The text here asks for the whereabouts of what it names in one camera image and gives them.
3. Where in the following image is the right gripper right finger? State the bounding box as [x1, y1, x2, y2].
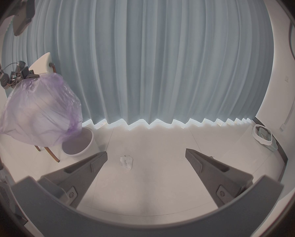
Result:
[185, 148, 254, 209]

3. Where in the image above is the white trash bin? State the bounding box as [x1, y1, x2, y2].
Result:
[62, 127, 94, 157]

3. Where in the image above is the purple plastic bag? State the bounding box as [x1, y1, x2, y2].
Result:
[0, 73, 83, 147]

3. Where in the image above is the pale blue curtain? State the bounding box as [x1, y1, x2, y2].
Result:
[1, 0, 276, 133]

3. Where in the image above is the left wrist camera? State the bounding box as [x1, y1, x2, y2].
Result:
[15, 61, 35, 77]

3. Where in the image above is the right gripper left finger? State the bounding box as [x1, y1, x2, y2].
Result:
[38, 151, 108, 209]

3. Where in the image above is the white cushioned wooden chair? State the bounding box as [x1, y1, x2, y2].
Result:
[28, 52, 61, 163]

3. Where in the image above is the crumpled white paper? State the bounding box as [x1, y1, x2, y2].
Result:
[120, 155, 134, 170]

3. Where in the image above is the white plastic tub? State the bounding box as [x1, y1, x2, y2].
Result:
[252, 124, 279, 153]

